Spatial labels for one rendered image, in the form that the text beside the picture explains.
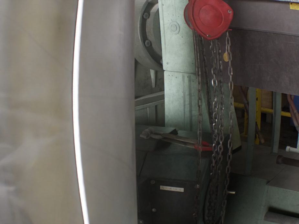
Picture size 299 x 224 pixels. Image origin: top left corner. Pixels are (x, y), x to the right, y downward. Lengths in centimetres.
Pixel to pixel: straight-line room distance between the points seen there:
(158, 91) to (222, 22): 142
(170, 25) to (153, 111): 65
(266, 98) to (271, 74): 325
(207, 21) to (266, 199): 95
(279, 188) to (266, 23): 77
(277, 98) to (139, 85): 92
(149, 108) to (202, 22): 133
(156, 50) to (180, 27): 23
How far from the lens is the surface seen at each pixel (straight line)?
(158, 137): 148
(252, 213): 186
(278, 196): 167
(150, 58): 204
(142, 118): 235
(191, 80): 194
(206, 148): 141
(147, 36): 205
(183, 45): 193
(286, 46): 153
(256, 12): 162
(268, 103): 483
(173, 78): 202
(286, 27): 153
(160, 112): 244
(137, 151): 147
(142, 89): 237
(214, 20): 111
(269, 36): 157
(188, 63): 193
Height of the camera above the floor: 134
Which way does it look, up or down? 13 degrees down
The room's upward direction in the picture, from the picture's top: 3 degrees counter-clockwise
